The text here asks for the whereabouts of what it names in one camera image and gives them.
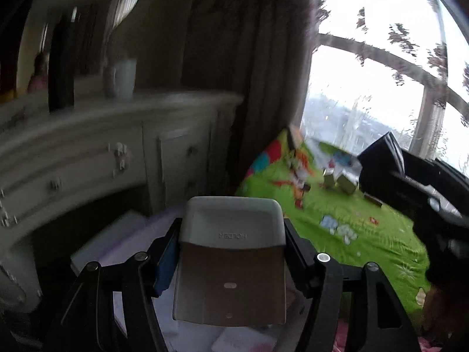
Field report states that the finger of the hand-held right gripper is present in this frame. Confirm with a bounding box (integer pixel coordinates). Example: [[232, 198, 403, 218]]
[[357, 132, 405, 197]]

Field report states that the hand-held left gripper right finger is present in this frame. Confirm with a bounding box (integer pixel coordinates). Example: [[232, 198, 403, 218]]
[[282, 218, 420, 352]]

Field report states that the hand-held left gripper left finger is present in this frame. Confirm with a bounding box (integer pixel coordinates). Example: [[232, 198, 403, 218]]
[[47, 218, 184, 352]]

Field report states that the grey and brown holder box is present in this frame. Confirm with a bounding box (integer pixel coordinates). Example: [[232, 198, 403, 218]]
[[172, 196, 287, 327]]

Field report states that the purple-rimmed white storage box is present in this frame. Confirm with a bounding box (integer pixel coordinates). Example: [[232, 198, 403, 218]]
[[99, 205, 319, 352]]

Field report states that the person's right forearm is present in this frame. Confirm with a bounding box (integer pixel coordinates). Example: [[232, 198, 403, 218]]
[[421, 282, 469, 351]]

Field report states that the green printed blanket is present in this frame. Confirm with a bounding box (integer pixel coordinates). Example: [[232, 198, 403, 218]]
[[234, 126, 433, 316]]

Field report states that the pink cloth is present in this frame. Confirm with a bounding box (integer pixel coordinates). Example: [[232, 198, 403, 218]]
[[335, 319, 367, 352]]

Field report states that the window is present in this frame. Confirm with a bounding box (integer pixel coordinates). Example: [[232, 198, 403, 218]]
[[300, 0, 469, 177]]

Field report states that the white dresser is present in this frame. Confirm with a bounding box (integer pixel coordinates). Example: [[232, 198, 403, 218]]
[[0, 92, 244, 338]]

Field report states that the brown curtain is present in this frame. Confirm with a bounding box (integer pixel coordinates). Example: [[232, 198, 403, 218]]
[[179, 0, 323, 197]]

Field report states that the white cup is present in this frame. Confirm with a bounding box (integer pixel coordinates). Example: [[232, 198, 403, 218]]
[[113, 58, 138, 99]]

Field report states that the dark tall vase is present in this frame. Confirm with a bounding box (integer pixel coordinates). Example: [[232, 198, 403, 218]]
[[49, 15, 76, 113]]

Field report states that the oval mirror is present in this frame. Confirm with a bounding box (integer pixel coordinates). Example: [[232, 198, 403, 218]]
[[106, 0, 143, 45]]

